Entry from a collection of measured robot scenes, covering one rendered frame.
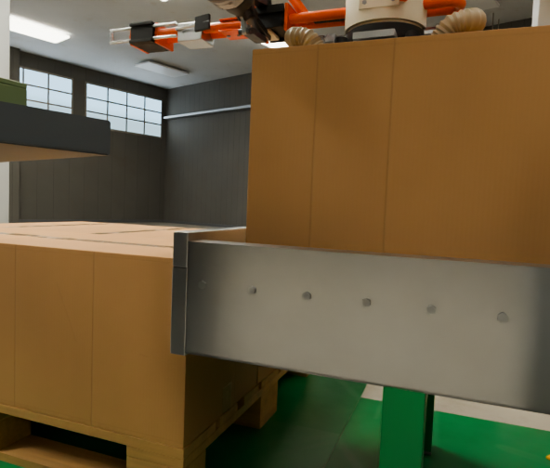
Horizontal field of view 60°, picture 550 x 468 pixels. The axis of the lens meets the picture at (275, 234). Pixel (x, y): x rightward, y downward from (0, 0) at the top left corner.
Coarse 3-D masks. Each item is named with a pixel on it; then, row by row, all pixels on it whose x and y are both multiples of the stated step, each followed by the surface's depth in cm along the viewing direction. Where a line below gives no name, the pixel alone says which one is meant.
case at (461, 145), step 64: (256, 64) 88; (320, 64) 84; (384, 64) 80; (448, 64) 77; (512, 64) 74; (256, 128) 89; (320, 128) 85; (384, 128) 81; (448, 128) 77; (512, 128) 74; (256, 192) 90; (320, 192) 85; (384, 192) 81; (448, 192) 78; (512, 192) 74; (448, 256) 78; (512, 256) 75
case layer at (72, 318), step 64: (0, 256) 116; (64, 256) 109; (128, 256) 102; (0, 320) 117; (64, 320) 109; (128, 320) 103; (0, 384) 118; (64, 384) 110; (128, 384) 104; (192, 384) 102
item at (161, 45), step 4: (156, 28) 119; (160, 28) 120; (164, 28) 122; (156, 32) 119; (156, 40) 119; (160, 40) 120; (164, 40) 122; (140, 44) 121; (144, 44) 121; (148, 44) 121; (152, 44) 121; (156, 44) 121; (160, 44) 121; (164, 44) 122; (168, 44) 124; (172, 44) 125; (140, 48) 125; (144, 48) 125; (148, 48) 124; (152, 48) 124; (156, 48) 124; (160, 48) 124; (164, 48) 124; (168, 48) 124; (172, 48) 125; (144, 52) 128; (148, 52) 128; (152, 52) 127
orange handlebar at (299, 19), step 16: (400, 0) 93; (432, 0) 95; (448, 0) 94; (464, 0) 94; (304, 16) 105; (320, 16) 104; (336, 16) 103; (432, 16) 100; (160, 32) 119; (176, 32) 117; (208, 32) 115; (224, 32) 114
